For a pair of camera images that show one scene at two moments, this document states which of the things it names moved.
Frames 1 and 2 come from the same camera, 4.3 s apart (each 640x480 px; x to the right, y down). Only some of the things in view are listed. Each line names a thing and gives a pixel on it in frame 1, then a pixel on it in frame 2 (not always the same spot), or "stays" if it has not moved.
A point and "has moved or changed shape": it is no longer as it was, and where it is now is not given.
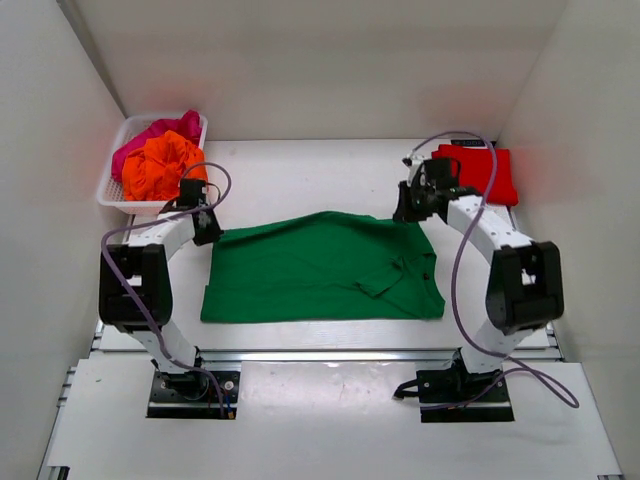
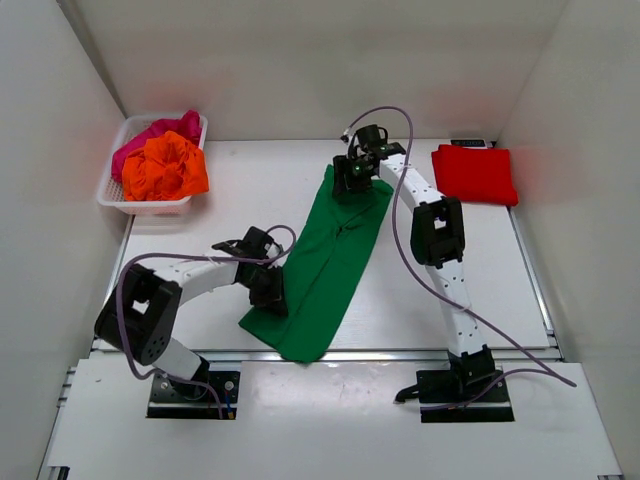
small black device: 468,143 stays
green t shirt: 322,267 has moved or changed shape
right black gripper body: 415,201 to 353,173
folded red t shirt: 476,170 stays
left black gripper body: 209,233 to 261,273
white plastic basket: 111,194 stays
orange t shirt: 156,170 stays
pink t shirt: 189,126 stays
